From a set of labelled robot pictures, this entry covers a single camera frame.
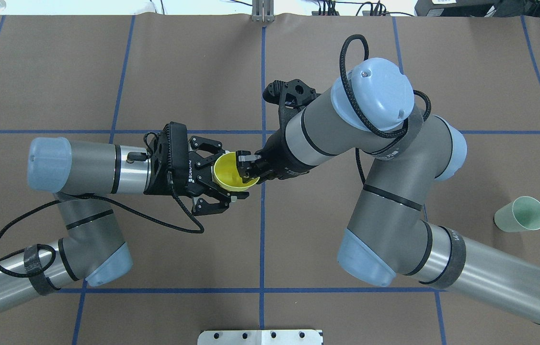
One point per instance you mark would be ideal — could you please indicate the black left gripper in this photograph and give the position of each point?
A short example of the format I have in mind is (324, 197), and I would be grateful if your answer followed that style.
(192, 172)

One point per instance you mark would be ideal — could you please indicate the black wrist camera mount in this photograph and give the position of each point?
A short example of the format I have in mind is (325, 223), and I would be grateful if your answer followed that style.
(290, 96)

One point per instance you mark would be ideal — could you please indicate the yellow plastic cup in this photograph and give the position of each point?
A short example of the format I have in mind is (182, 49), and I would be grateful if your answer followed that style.
(225, 174)

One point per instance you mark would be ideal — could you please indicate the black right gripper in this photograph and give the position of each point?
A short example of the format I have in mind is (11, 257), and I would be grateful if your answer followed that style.
(277, 158)

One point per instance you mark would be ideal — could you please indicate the black box with label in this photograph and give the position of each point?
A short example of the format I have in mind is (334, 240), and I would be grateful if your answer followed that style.
(453, 8)

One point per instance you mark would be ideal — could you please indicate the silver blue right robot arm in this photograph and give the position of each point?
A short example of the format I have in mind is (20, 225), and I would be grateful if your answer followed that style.
(373, 109)

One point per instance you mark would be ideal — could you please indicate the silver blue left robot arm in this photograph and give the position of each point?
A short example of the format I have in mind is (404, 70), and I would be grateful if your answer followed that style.
(81, 176)

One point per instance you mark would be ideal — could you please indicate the aluminium frame post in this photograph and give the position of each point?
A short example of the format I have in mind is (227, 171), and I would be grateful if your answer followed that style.
(263, 11)

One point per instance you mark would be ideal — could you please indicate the green plastic cup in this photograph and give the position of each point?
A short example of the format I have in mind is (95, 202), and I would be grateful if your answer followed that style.
(520, 215)

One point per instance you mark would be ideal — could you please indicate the brown paper table mat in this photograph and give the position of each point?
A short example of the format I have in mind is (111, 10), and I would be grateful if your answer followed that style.
(270, 261)

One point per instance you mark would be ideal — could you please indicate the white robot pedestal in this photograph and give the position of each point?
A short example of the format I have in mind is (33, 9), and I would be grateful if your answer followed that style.
(261, 337)

